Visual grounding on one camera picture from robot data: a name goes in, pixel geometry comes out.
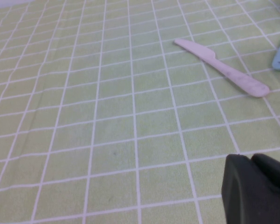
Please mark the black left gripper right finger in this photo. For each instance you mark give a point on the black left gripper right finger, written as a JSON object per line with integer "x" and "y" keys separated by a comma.
{"x": 273, "y": 170}

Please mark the pale pink plastic knife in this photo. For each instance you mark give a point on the pale pink plastic knife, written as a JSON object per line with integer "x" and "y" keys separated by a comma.
{"x": 224, "y": 67}

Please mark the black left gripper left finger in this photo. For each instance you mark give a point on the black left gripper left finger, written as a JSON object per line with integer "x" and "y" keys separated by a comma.
{"x": 245, "y": 198}

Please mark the green white grid tablecloth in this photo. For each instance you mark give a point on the green white grid tablecloth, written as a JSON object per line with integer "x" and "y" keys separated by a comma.
{"x": 107, "y": 116}

